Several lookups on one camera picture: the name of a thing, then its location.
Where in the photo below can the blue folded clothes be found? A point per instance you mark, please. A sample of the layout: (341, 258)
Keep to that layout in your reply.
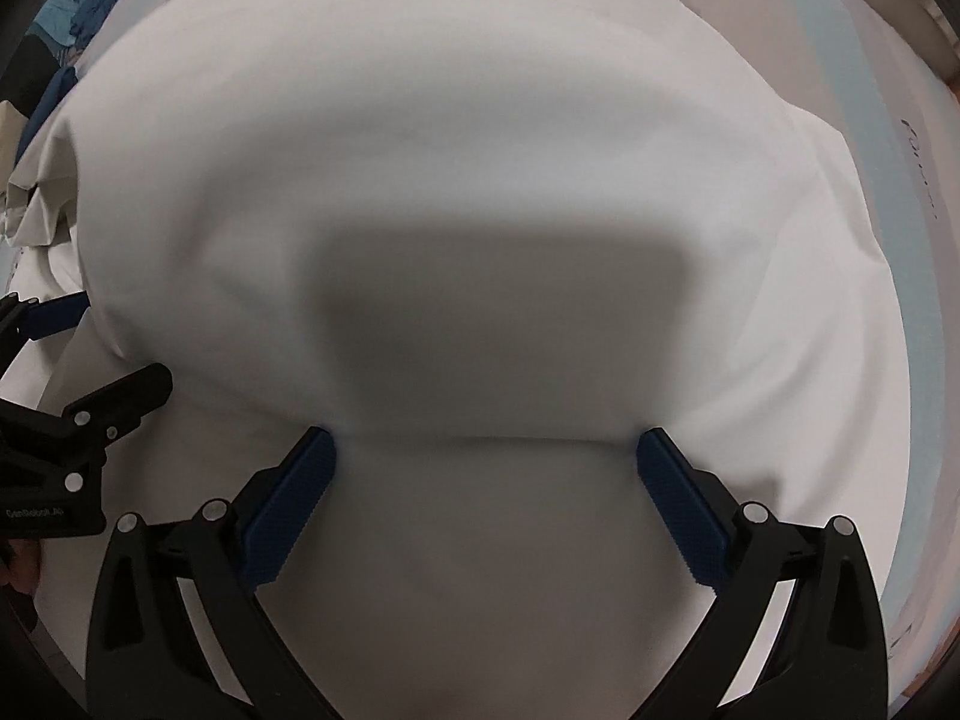
(90, 0)

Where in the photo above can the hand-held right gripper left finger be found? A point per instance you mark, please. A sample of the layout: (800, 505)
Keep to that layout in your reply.
(289, 510)

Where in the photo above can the striped blue grey bedding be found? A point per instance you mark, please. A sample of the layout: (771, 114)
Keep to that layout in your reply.
(780, 22)

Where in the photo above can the dark blue cloth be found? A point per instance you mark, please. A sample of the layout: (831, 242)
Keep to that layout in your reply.
(52, 101)

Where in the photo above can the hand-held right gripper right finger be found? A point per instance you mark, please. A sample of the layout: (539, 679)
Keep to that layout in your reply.
(679, 510)

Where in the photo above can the white and black jacket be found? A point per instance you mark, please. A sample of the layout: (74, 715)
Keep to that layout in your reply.
(450, 165)

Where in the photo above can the person's left hand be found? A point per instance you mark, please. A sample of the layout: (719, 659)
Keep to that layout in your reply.
(21, 564)

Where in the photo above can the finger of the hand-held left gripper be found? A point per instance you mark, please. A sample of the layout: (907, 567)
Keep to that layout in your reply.
(60, 315)
(127, 390)

